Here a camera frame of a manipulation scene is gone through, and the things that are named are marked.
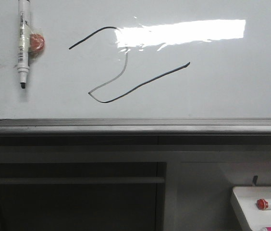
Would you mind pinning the white black-ink whiteboard marker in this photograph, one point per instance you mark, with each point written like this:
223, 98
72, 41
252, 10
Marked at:
30, 43

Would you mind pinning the white plastic marker tray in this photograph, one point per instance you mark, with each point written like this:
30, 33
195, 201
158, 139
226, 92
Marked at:
244, 203

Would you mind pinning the white whiteboard with frame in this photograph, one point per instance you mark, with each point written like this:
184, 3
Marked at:
139, 71

